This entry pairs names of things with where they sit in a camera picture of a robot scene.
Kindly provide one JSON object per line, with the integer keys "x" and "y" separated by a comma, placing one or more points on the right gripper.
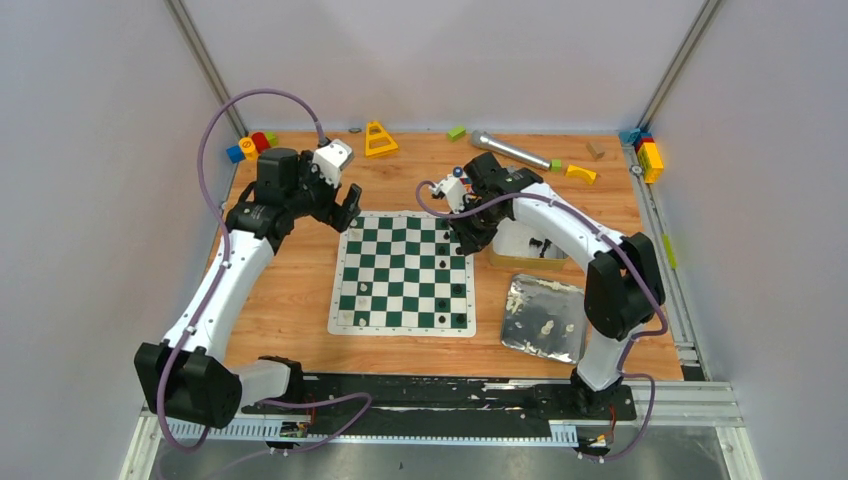
{"x": 471, "y": 240}

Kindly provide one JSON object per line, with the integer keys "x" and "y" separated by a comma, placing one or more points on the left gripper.
{"x": 334, "y": 204}

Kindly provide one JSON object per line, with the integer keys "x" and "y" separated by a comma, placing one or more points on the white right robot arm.
{"x": 623, "y": 286}

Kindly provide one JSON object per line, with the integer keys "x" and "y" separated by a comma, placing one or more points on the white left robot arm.
{"x": 183, "y": 376}

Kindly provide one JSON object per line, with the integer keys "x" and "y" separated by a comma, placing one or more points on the metal tin with black pieces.
{"x": 516, "y": 245}

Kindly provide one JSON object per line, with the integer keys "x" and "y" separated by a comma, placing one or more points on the green white chess mat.
{"x": 394, "y": 274}

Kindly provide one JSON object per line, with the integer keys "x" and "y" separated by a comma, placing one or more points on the colourful cylinder block row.
{"x": 250, "y": 147}

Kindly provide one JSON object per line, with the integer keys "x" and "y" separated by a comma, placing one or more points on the silver microphone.
{"x": 485, "y": 141}

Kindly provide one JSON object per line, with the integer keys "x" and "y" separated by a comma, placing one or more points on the metal tin lid tray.
{"x": 545, "y": 319}

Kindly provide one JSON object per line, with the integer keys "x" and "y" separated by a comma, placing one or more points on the yellow arch block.
{"x": 586, "y": 175}

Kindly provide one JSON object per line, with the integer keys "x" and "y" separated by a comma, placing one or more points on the tan wooden block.
{"x": 596, "y": 150}

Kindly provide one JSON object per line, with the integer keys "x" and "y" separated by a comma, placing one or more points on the yellow red blue brick tower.
{"x": 649, "y": 158}

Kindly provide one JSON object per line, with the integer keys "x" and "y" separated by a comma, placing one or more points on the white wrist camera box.
{"x": 331, "y": 160}

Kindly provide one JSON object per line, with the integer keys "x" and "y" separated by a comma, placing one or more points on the white right camera box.
{"x": 453, "y": 191}

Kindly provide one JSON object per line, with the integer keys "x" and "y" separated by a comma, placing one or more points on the green block near wall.
{"x": 456, "y": 133}

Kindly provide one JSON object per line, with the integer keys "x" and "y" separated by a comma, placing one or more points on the yellow triangular frame block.
{"x": 378, "y": 141}

